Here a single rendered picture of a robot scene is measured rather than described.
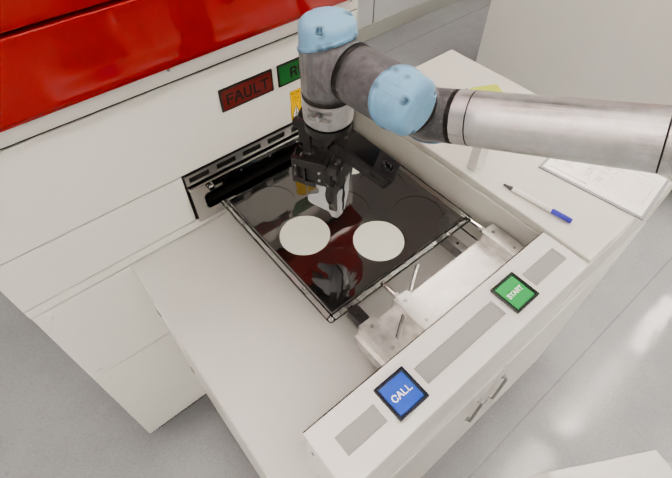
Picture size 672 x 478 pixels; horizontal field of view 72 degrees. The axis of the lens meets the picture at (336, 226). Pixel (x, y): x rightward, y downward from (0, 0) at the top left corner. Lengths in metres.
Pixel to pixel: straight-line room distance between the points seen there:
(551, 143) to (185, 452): 1.46
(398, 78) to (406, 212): 0.46
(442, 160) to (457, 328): 0.39
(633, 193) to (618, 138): 0.47
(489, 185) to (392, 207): 0.20
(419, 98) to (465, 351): 0.39
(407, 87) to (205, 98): 0.46
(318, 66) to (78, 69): 0.33
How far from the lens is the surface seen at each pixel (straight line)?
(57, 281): 1.02
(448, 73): 1.26
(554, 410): 1.86
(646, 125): 0.60
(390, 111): 0.54
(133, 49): 0.76
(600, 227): 0.97
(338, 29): 0.60
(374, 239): 0.91
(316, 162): 0.72
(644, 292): 2.27
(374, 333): 0.80
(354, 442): 0.68
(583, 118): 0.61
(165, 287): 1.00
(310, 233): 0.92
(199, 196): 1.00
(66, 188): 0.89
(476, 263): 0.94
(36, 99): 0.75
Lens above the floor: 1.62
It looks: 50 degrees down
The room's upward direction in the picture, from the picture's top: straight up
